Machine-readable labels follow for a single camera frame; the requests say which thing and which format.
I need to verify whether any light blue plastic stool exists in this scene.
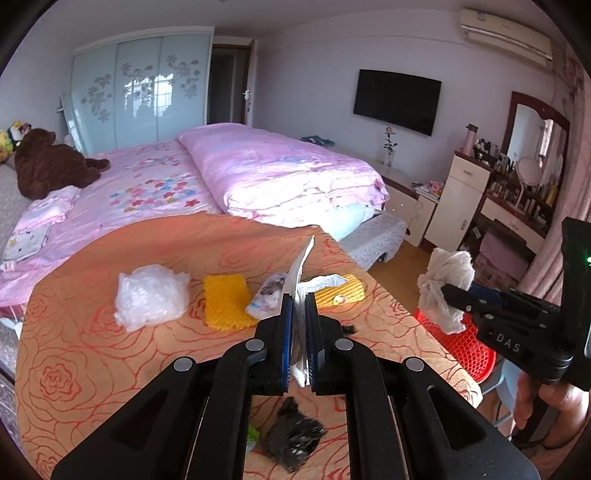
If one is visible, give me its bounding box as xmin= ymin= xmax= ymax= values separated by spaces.
xmin=480 ymin=359 xmax=522 ymax=435

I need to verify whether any tall white cabinet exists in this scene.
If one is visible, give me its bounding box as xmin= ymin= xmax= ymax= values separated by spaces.
xmin=423 ymin=152 xmax=491 ymax=253

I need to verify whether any round white makeup mirror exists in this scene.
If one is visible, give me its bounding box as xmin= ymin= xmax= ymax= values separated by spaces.
xmin=514 ymin=156 xmax=544 ymax=207

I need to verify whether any bed with floral pink sheet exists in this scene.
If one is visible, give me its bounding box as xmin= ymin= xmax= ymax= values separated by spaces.
xmin=0 ymin=124 xmax=410 ymax=320

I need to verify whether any hamster print tissue pack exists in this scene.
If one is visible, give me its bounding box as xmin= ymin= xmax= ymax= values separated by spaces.
xmin=245 ymin=272 xmax=289 ymax=320

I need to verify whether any light blue quilt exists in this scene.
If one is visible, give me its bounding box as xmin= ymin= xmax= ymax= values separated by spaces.
xmin=318 ymin=202 xmax=377 ymax=241

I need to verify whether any yellow snack packet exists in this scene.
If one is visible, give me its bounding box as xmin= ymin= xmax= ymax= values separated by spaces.
xmin=316 ymin=274 xmax=366 ymax=309

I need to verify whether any rose in glass vase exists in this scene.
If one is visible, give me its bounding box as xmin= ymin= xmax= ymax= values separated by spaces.
xmin=382 ymin=126 xmax=399 ymax=168

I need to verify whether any brown teddy bear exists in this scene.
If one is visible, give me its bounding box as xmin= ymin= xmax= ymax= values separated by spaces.
xmin=14 ymin=128 xmax=112 ymax=200

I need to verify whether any yellow bubble sponge pad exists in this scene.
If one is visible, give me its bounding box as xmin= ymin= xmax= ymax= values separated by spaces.
xmin=202 ymin=274 xmax=257 ymax=329

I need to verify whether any orange rose tablecloth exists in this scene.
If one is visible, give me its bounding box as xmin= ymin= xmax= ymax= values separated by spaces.
xmin=14 ymin=212 xmax=484 ymax=480

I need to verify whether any white paper wrapper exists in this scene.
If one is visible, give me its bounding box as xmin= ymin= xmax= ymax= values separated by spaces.
xmin=283 ymin=235 xmax=350 ymax=388

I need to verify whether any dark wooden door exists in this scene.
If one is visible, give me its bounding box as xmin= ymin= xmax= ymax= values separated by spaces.
xmin=210 ymin=43 xmax=256 ymax=128

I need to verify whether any white air conditioner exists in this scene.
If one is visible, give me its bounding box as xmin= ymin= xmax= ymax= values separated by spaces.
xmin=459 ymin=8 xmax=554 ymax=71

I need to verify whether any pink pillow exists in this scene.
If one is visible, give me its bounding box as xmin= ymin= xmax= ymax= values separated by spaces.
xmin=11 ymin=186 xmax=82 ymax=237

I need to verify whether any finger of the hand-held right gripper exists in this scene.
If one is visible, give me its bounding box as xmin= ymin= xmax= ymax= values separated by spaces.
xmin=441 ymin=283 xmax=485 ymax=320
xmin=468 ymin=283 xmax=561 ymax=311

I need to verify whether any crumpled clear plastic bag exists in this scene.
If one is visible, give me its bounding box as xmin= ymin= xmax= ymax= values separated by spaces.
xmin=114 ymin=265 xmax=191 ymax=332

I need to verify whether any person's right hand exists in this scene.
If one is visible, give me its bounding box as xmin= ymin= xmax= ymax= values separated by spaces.
xmin=514 ymin=375 xmax=591 ymax=455

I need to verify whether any red plastic mesh basket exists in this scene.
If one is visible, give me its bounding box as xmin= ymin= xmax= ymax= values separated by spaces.
xmin=414 ymin=307 xmax=498 ymax=384

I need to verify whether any black wall television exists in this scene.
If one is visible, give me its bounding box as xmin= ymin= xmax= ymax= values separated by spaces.
xmin=353 ymin=69 xmax=442 ymax=137

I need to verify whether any floral glass sliding wardrobe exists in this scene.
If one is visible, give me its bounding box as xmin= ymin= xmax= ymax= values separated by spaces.
xmin=69 ymin=25 xmax=216 ymax=156

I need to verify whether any dressing table with mirror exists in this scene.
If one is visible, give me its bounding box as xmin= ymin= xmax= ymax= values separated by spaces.
xmin=479 ymin=91 xmax=572 ymax=256

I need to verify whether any white tissue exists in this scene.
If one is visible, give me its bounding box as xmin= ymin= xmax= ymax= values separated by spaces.
xmin=418 ymin=248 xmax=475 ymax=335

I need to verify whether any stool with purple cushion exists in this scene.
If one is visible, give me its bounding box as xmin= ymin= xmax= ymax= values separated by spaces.
xmin=475 ymin=230 xmax=531 ymax=283

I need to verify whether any pink patterned curtain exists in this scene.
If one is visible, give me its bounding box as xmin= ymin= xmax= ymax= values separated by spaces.
xmin=521 ymin=44 xmax=591 ymax=298

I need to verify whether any folded white printed cloth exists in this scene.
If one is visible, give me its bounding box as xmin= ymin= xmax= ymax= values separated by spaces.
xmin=1 ymin=225 xmax=50 ymax=263

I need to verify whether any pink duvet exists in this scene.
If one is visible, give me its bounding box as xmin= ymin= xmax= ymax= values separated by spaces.
xmin=178 ymin=122 xmax=391 ymax=228

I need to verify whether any row of cosmetic bottles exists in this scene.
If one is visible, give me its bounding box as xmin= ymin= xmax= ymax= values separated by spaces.
xmin=473 ymin=137 xmax=560 ymax=223

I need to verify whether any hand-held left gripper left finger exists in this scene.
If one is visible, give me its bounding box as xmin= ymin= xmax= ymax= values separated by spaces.
xmin=51 ymin=294 xmax=296 ymax=480

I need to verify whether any pile of small papers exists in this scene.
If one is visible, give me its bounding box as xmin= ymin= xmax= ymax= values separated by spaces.
xmin=412 ymin=180 xmax=445 ymax=200

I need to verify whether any low white cabinet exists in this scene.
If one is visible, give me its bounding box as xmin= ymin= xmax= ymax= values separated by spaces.
xmin=332 ymin=145 xmax=437 ymax=248

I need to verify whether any crumpled black plastic bag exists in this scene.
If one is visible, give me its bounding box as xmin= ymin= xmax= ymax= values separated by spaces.
xmin=260 ymin=396 xmax=328 ymax=472

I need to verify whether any yellow plush toy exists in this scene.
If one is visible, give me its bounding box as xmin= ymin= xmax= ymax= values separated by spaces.
xmin=0 ymin=121 xmax=32 ymax=163

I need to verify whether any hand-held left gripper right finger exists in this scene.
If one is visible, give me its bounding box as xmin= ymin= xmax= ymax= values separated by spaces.
xmin=305 ymin=294 xmax=540 ymax=480

